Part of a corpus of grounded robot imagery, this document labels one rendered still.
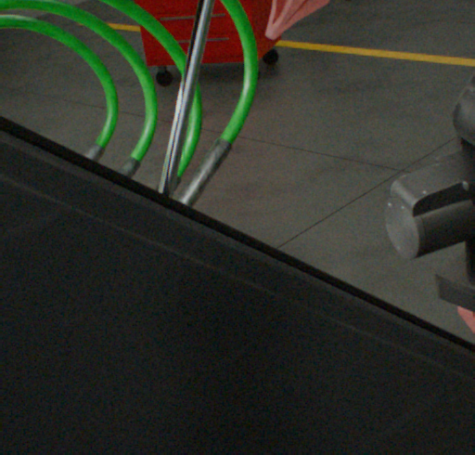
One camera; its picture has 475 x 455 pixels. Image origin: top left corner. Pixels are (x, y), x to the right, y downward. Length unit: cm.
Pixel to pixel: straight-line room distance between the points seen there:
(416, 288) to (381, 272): 16
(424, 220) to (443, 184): 3
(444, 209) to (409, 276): 222
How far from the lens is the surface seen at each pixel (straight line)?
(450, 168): 79
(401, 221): 78
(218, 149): 87
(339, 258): 313
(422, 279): 297
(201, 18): 45
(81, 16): 95
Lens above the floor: 150
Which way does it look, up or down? 25 degrees down
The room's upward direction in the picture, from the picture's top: 10 degrees counter-clockwise
